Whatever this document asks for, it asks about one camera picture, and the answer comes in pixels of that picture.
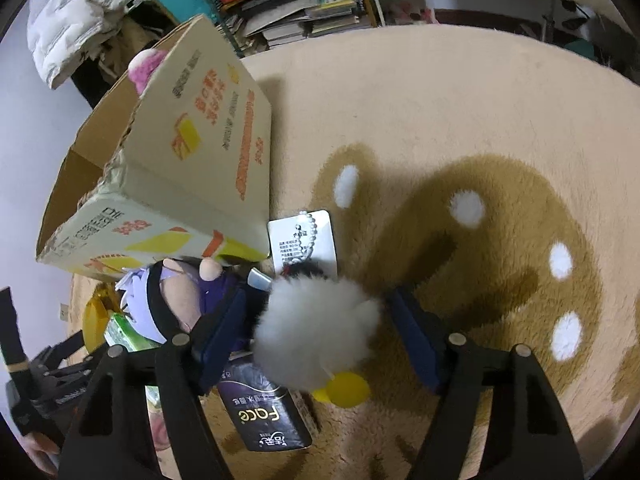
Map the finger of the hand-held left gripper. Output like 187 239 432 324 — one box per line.
47 331 108 376

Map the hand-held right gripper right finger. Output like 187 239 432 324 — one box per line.
386 286 587 480

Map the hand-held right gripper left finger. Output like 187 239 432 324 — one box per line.
59 284 272 480

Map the white fluffy plush duck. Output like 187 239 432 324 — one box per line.
251 276 383 408

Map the printed cardboard box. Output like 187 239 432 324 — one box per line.
35 14 273 283

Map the person's left hand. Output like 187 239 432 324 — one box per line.
19 430 63 477

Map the yellow plastic item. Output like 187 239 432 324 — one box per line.
82 285 126 353

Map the purple plush doll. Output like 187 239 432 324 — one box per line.
115 256 251 346

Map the green packet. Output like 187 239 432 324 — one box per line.
102 312 161 353

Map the black tissue packet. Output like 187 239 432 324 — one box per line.
217 352 321 453

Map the pink floral item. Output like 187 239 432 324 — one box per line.
145 385 176 480

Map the white paper tag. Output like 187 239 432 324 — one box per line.
267 210 338 277

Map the beige fluffy rug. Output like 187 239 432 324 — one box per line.
65 24 640 480

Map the pink plush toy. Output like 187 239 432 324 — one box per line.
127 49 168 96

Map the stack of books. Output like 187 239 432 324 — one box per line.
227 0 378 53

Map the white down jacket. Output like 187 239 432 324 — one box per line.
26 0 140 92

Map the black strap with tan band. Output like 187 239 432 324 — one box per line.
0 286 30 386

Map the white bead chain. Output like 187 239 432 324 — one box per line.
290 212 321 266

